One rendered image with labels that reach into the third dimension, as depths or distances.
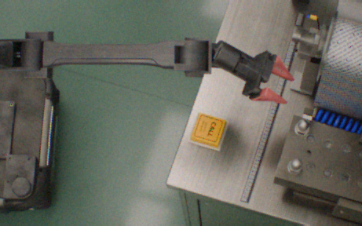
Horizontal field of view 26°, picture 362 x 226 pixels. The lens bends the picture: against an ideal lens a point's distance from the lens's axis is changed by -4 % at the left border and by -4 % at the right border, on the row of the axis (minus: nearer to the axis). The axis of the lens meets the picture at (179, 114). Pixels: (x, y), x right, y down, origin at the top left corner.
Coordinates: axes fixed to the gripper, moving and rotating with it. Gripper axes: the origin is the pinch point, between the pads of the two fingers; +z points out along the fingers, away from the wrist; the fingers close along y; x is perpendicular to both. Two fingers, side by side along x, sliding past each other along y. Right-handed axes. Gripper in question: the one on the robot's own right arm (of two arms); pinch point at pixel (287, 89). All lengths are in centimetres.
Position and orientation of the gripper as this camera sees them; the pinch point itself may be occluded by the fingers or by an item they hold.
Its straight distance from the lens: 184.7
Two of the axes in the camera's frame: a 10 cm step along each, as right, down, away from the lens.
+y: -3.4, 8.9, -3.0
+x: 3.9, -1.6, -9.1
